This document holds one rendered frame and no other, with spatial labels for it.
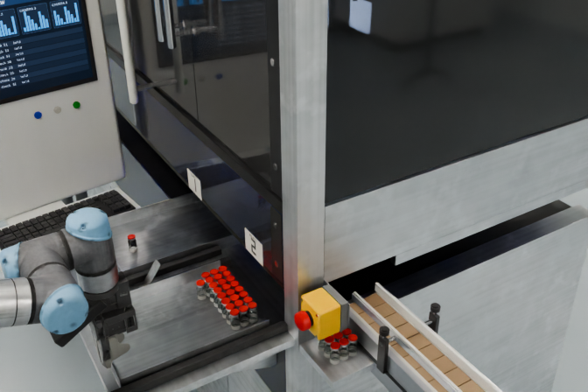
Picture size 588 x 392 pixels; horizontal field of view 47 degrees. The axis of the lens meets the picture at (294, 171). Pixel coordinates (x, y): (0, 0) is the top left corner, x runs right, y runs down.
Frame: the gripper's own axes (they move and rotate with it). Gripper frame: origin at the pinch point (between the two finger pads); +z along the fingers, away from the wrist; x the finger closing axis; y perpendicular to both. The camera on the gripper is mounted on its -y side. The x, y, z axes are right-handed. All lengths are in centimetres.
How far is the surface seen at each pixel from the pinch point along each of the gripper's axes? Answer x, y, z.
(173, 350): -0.5, 14.7, 3.4
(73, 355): 108, 7, 92
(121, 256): 38.7, 16.0, 3.4
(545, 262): -12, 121, 14
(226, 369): -11.0, 22.2, 3.9
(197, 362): -8.1, 17.1, 1.7
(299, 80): -13, 40, -58
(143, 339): 6.3, 10.4, 3.4
